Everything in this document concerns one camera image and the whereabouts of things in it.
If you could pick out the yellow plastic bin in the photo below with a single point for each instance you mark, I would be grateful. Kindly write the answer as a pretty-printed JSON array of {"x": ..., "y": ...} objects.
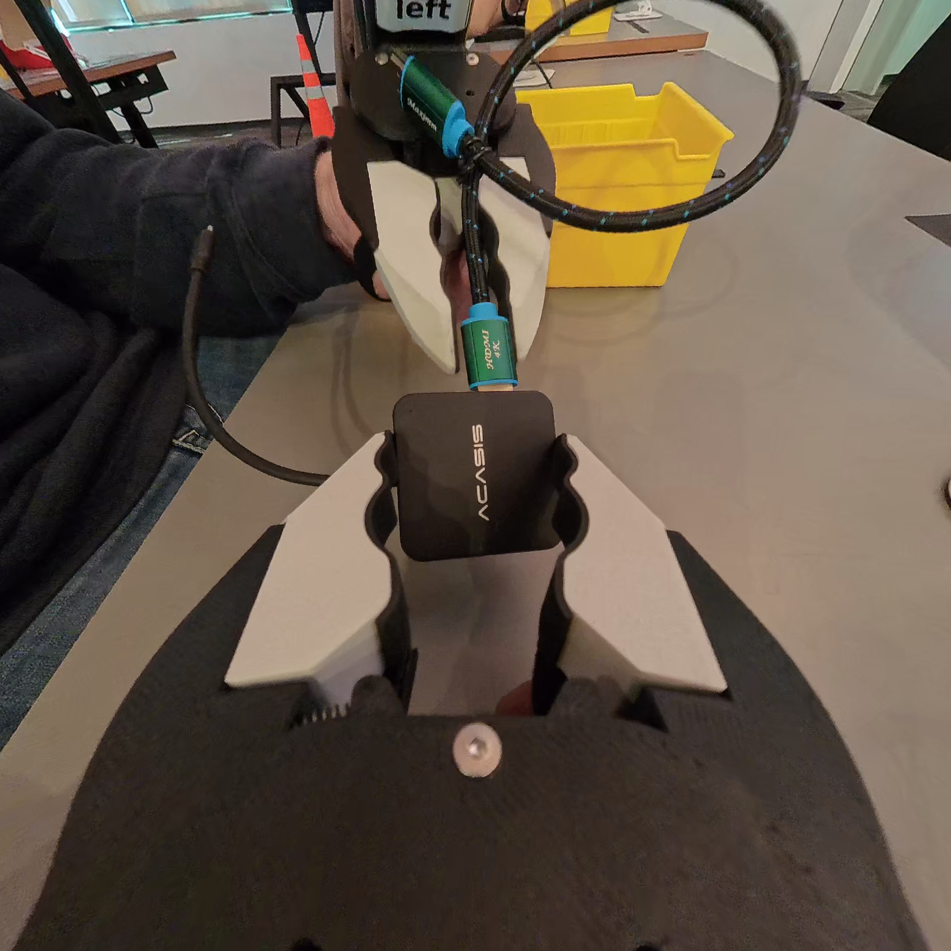
[{"x": 617, "y": 252}]

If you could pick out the wooden office desk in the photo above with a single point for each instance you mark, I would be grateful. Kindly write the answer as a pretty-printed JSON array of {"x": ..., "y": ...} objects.
[
  {"x": 654, "y": 41},
  {"x": 111, "y": 67}
]

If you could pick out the black sign easel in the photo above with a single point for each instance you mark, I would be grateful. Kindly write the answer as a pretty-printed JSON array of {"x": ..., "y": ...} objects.
[{"x": 67, "y": 67}]

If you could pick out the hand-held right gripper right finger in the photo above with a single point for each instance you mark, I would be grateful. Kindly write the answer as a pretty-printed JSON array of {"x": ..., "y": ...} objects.
[{"x": 639, "y": 594}]

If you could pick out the black office chair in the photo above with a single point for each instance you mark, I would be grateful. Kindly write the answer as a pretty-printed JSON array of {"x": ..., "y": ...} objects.
[{"x": 914, "y": 104}]

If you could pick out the another person's forearm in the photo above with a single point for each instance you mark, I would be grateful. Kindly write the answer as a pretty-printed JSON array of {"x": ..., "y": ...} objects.
[{"x": 490, "y": 18}]

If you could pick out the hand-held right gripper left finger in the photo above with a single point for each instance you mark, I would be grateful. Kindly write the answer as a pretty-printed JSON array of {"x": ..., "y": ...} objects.
[{"x": 312, "y": 594}]

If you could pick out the person's left hand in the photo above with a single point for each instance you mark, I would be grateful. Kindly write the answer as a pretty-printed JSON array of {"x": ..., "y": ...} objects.
[{"x": 334, "y": 215}]

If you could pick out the orange traffic cone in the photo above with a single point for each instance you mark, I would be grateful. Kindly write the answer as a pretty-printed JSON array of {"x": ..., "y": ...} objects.
[{"x": 316, "y": 89}]

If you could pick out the person's blue jeans leg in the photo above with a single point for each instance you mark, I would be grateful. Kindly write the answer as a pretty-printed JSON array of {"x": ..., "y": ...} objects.
[{"x": 74, "y": 594}]

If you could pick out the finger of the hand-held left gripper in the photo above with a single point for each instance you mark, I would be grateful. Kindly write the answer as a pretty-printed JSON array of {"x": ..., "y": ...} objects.
[
  {"x": 408, "y": 260},
  {"x": 524, "y": 260}
]

